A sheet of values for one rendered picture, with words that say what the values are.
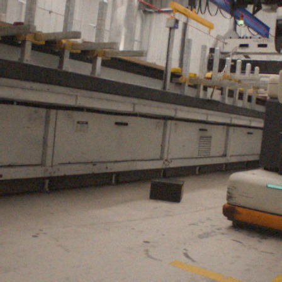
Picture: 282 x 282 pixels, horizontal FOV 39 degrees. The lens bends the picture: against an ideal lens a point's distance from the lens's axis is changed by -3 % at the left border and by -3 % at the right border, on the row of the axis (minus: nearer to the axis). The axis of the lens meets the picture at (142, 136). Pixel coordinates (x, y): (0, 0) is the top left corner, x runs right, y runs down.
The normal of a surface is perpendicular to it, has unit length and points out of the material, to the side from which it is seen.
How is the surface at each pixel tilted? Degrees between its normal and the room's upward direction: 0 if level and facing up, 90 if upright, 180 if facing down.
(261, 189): 90
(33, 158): 90
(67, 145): 90
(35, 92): 90
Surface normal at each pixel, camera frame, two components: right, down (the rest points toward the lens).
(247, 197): -0.58, -0.02
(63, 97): 0.81, 0.11
